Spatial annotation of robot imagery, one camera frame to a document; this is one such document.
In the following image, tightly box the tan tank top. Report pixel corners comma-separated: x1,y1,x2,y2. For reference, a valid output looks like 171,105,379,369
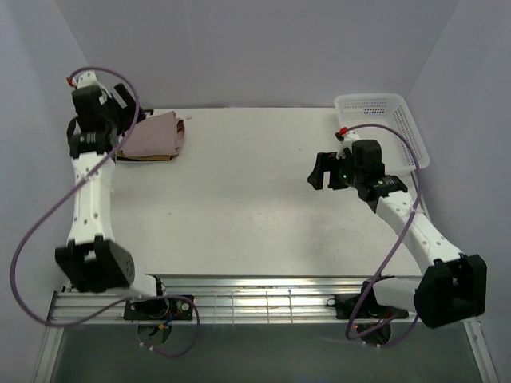
120,120,184,157

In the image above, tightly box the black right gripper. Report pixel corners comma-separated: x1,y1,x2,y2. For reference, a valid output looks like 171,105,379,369
307,152,362,191

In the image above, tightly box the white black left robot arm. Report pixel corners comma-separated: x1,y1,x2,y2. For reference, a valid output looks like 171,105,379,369
55,69,169,319

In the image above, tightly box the aluminium rail frame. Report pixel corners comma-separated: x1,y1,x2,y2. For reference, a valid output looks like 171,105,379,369
34,277,497,382

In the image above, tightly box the white plastic perforated basket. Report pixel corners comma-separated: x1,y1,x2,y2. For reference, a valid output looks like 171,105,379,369
334,93,430,176

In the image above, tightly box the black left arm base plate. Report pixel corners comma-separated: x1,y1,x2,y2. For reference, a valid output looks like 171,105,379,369
122,298,194,322

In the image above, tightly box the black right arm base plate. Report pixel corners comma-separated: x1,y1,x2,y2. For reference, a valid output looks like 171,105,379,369
327,294,409,319

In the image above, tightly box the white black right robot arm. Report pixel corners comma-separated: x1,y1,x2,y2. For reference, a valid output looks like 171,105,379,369
307,126,487,329

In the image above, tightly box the black white striped tank top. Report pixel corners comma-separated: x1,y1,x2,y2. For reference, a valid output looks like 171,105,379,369
116,156,173,163

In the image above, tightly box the mauve tank top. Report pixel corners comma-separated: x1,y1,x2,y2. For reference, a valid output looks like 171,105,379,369
117,112,185,161

